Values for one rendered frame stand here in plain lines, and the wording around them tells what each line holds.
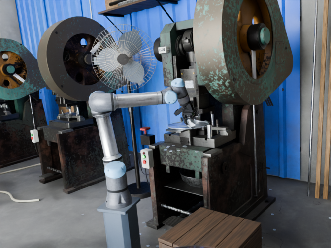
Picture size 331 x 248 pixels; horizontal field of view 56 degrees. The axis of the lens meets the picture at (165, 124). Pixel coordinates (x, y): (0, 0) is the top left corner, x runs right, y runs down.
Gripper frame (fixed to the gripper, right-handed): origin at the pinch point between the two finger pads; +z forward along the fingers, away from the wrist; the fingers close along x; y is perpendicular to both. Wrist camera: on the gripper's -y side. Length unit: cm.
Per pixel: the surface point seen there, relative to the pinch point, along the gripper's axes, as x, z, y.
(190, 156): -9.7, 17.3, -1.3
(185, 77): 26.5, -22.5, -12.2
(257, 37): 35, -42, 41
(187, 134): 1.6, 7.7, -6.9
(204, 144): 1.1, 15.0, 4.9
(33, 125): 45, 56, -335
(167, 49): 29, -44, -21
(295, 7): 156, -18, 27
